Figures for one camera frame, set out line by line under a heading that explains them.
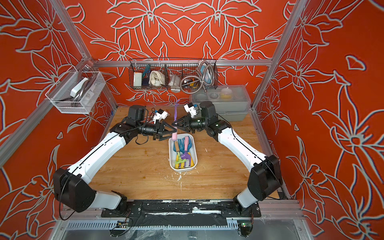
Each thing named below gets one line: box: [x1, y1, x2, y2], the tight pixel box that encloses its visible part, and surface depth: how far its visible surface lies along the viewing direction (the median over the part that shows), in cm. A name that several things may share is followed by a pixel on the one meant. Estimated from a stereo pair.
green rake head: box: [175, 151, 187, 164], surface depth 87 cm
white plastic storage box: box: [168, 133, 198, 172], surface depth 92 cm
